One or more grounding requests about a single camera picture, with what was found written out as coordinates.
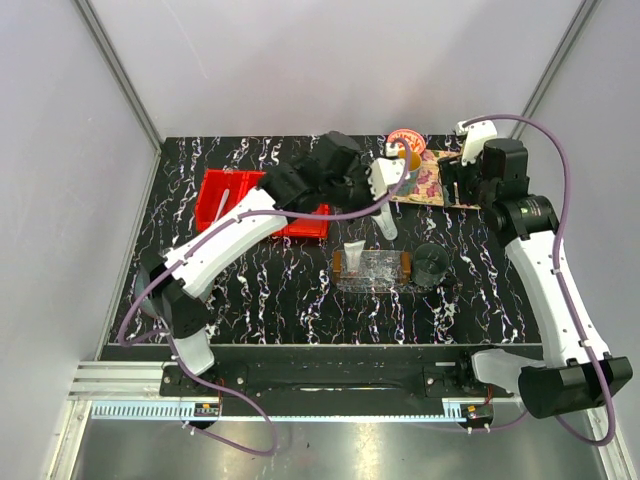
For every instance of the blue floral mug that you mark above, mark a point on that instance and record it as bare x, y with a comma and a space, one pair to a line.
414, 162

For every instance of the red patterned bowl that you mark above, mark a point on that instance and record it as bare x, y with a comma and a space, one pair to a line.
415, 140

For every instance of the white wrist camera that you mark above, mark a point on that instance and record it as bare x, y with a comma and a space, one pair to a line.
475, 134
390, 170

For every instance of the aluminium frame rail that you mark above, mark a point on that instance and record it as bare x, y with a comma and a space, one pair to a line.
119, 391

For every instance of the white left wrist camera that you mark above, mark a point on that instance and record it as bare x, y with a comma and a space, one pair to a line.
390, 170

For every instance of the clear glass tray wooden handles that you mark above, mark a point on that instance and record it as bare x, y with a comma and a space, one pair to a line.
378, 272

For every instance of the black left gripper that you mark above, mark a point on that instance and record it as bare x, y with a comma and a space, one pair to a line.
362, 174

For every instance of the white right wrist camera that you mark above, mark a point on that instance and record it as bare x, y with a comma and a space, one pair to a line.
475, 134

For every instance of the red bin with toothpaste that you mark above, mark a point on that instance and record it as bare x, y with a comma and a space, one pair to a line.
250, 179

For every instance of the white toothbrush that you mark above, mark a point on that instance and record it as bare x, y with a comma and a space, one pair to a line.
221, 205

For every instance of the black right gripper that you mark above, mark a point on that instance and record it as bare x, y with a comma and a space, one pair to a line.
451, 171

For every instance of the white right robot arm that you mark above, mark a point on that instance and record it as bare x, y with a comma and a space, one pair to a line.
577, 370

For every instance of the floral placemat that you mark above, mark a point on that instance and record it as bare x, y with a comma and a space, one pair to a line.
426, 190

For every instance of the dark grey mug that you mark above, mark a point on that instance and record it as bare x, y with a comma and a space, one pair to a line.
430, 264

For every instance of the white toothpaste tube red cap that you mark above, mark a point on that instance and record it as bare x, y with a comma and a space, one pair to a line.
353, 252

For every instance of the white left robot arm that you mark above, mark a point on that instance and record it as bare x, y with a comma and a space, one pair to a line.
177, 283

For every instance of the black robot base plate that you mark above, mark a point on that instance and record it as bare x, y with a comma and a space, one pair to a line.
429, 381

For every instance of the blue-grey ceramic plate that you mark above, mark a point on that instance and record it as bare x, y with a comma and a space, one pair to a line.
153, 304

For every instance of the red bin with mug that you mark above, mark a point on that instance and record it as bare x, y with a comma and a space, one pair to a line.
305, 228

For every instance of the white toothpaste tube dark cap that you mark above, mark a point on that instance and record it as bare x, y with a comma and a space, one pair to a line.
385, 222

